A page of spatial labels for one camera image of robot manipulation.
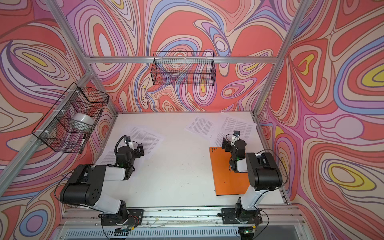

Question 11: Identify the white tape roll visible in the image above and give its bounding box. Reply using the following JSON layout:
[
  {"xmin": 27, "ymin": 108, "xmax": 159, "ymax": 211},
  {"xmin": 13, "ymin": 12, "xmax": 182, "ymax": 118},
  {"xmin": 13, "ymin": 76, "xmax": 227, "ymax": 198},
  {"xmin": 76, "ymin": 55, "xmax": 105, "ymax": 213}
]
[{"xmin": 70, "ymin": 113, "xmax": 95, "ymax": 132}]

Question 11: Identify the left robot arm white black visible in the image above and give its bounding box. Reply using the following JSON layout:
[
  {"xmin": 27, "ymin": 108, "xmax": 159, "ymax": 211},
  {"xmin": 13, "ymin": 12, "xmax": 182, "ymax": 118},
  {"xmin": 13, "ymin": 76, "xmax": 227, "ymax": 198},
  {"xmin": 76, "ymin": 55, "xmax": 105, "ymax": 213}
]
[{"xmin": 59, "ymin": 144, "xmax": 145, "ymax": 225}]

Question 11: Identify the black wire basket at back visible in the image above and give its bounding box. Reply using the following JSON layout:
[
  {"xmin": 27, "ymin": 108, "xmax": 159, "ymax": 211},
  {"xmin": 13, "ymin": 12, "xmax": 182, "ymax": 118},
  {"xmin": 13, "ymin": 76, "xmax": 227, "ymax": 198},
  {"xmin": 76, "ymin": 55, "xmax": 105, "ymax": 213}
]
[{"xmin": 151, "ymin": 51, "xmax": 216, "ymax": 86}]

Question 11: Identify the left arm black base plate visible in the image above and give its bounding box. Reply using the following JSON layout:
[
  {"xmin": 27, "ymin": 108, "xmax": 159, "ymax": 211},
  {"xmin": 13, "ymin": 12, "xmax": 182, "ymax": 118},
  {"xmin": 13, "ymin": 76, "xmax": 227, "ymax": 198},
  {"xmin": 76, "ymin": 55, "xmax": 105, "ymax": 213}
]
[{"xmin": 98, "ymin": 209, "xmax": 144, "ymax": 227}]

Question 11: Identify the black wire basket on left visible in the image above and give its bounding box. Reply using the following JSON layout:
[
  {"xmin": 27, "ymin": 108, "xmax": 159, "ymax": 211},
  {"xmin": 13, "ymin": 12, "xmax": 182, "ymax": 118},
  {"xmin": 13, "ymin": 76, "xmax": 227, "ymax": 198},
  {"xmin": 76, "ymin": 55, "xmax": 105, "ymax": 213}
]
[{"xmin": 32, "ymin": 83, "xmax": 109, "ymax": 154}]

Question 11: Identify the black wire basket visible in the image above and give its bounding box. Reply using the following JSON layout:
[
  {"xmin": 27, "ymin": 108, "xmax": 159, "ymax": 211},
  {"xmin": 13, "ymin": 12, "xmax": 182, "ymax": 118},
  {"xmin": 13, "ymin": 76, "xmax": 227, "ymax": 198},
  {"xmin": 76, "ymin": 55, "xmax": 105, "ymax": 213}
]
[
  {"xmin": 32, "ymin": 83, "xmax": 109, "ymax": 154},
  {"xmin": 151, "ymin": 51, "xmax": 216, "ymax": 86}
]

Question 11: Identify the printed paper sheet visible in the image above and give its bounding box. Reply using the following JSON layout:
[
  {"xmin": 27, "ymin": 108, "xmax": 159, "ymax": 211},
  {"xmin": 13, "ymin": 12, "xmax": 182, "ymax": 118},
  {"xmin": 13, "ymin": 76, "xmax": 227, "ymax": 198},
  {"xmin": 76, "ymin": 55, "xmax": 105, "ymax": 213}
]
[
  {"xmin": 211, "ymin": 112, "xmax": 260, "ymax": 147},
  {"xmin": 125, "ymin": 126, "xmax": 165, "ymax": 159},
  {"xmin": 96, "ymin": 150, "xmax": 116, "ymax": 165},
  {"xmin": 185, "ymin": 116, "xmax": 215, "ymax": 139}
]

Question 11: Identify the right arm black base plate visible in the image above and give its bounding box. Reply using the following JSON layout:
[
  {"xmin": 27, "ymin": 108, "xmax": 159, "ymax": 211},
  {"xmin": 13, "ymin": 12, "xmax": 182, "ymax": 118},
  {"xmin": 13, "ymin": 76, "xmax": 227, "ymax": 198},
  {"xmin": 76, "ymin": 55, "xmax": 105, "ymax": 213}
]
[{"xmin": 217, "ymin": 208, "xmax": 263, "ymax": 226}]

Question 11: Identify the orange and black folder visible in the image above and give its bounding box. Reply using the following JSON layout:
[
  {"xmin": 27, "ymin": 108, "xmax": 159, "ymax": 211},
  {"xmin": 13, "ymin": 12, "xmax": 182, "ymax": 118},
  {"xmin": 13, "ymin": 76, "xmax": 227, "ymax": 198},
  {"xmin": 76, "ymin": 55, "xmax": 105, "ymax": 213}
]
[{"xmin": 209, "ymin": 147, "xmax": 249, "ymax": 196}]

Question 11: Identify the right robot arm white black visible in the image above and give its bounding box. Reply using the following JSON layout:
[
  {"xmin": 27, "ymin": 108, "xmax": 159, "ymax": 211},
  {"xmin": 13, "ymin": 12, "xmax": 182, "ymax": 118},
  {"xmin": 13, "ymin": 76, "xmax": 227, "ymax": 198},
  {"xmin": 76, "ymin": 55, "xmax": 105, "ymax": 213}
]
[{"xmin": 219, "ymin": 136, "xmax": 283, "ymax": 226}]

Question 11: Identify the green circuit board left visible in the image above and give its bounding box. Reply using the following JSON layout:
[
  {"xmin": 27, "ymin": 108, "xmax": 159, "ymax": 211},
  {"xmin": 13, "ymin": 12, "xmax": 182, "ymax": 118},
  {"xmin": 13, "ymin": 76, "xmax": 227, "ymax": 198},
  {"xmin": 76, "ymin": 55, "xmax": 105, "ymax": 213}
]
[{"xmin": 114, "ymin": 228, "xmax": 135, "ymax": 235}]

